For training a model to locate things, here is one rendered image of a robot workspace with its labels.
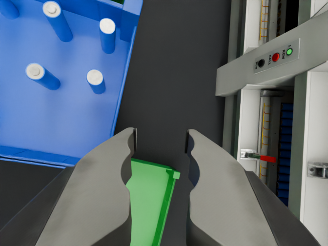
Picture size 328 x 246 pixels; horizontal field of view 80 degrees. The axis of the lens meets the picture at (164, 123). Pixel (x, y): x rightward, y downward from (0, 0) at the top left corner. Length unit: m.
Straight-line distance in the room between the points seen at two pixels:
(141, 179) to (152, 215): 0.12
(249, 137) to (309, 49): 0.25
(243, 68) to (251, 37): 0.09
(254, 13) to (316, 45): 0.26
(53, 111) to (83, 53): 0.09
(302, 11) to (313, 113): 0.21
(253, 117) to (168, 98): 0.26
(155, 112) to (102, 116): 0.36
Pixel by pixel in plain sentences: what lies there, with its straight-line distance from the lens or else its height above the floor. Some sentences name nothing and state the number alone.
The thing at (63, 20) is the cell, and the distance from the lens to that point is 0.27.
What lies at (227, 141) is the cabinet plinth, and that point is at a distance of 0.70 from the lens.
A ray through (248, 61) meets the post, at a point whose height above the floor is 0.17.
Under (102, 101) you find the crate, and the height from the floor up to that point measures 0.32.
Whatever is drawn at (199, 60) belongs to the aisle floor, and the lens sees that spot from 0.71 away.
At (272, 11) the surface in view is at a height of 0.19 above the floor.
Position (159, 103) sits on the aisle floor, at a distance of 0.64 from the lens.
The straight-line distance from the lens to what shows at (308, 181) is 0.45.
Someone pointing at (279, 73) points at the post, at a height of 0.27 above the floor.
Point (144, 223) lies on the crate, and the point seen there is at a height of 0.00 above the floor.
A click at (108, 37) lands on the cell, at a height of 0.38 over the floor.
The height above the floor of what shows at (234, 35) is 0.03.
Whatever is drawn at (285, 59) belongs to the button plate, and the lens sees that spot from 0.50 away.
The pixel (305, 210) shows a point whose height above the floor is 0.34.
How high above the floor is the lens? 0.61
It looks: 75 degrees down
